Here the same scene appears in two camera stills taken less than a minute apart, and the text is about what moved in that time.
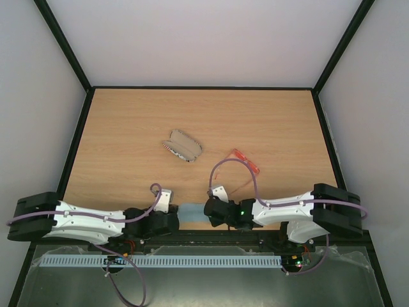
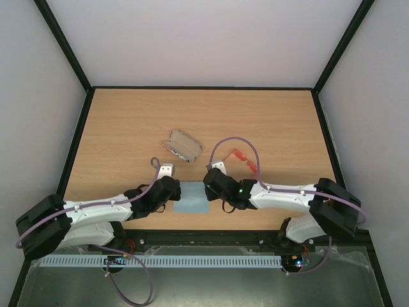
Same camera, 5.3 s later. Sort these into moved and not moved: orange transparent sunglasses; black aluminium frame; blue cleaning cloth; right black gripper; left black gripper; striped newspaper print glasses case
Moved: left black gripper; right black gripper; blue cleaning cloth
Not moved: black aluminium frame; striped newspaper print glasses case; orange transparent sunglasses
